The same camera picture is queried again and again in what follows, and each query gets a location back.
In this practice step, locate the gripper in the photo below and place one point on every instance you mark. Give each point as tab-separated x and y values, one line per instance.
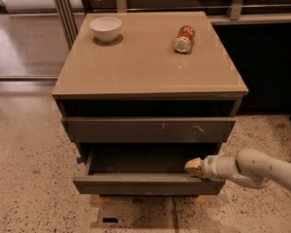
210	167

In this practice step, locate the grey drawer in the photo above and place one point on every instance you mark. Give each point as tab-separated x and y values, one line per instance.
144	170
155	130

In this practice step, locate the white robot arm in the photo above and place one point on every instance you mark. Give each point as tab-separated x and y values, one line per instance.
249	168

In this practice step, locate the grey drawer cabinet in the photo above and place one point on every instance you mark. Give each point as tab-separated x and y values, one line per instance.
141	75

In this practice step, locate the wooden base board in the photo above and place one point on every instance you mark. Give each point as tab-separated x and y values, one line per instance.
98	200

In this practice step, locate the blue tape piece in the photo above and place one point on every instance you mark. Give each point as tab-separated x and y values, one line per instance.
79	160

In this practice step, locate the orange soda can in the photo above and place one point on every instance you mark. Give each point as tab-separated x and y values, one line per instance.
184	40

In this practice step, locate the white ceramic bowl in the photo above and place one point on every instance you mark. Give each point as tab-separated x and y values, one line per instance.
106	29

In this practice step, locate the metal railing frame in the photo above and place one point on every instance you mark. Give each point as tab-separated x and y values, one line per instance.
184	0

